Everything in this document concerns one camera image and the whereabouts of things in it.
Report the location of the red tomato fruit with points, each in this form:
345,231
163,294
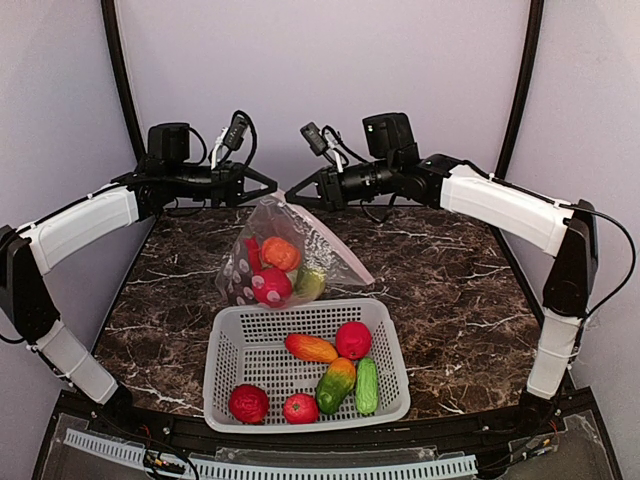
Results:
301,408

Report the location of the green bitter gourd toy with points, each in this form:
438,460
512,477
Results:
367,390

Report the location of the left black frame post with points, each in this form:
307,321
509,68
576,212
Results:
121,77

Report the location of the red wrinkled fruit front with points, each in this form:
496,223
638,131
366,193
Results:
249,404

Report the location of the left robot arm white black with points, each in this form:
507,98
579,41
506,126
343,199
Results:
33,251

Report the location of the right black frame post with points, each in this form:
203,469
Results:
521,91

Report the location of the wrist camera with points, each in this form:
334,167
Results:
229,140
323,145

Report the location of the orange yellow mango toy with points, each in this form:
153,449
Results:
310,348

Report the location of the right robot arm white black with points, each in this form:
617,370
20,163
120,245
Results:
563,231

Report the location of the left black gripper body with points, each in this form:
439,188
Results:
236,183

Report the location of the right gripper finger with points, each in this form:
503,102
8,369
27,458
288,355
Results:
310,187
307,202

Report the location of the clear zip top bag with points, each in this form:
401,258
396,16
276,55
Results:
319,246

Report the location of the yellow lemon toy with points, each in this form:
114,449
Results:
310,283

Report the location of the black frame post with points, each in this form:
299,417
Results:
521,91
121,77

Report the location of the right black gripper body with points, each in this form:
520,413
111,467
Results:
325,186

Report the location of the orange pumpkin toy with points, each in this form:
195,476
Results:
279,253

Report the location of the white slotted cable duct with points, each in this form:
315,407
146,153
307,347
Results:
231,463

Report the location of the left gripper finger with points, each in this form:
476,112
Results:
248,173
258,193

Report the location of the red chili pepper toy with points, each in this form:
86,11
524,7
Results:
254,255

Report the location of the green orange mango toy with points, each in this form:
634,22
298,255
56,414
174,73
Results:
336,383

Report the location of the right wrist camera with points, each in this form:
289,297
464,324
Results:
323,145

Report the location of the black front rail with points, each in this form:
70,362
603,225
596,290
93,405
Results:
491,434

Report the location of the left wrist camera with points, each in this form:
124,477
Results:
229,140

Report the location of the red wrinkled fruit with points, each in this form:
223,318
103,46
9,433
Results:
249,404
353,340
271,287

